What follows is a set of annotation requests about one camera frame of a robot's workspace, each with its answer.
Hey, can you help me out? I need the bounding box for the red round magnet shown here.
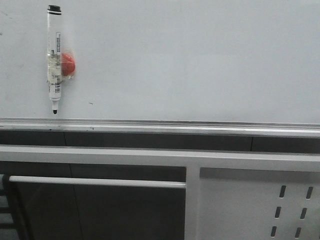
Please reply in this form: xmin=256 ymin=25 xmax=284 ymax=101
xmin=61 ymin=52 xmax=76 ymax=77

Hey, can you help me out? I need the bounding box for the white horizontal metal rod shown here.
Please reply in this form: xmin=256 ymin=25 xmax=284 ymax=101
xmin=9 ymin=175 xmax=187 ymax=189

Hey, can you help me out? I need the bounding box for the white perforated metal panel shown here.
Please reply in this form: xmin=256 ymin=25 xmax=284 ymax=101
xmin=197 ymin=168 xmax=320 ymax=240

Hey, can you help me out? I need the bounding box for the white black whiteboard marker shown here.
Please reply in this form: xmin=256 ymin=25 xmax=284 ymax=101
xmin=47 ymin=5 xmax=62 ymax=115

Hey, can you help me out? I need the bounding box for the white metal stand frame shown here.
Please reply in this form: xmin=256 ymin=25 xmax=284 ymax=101
xmin=0 ymin=145 xmax=320 ymax=240

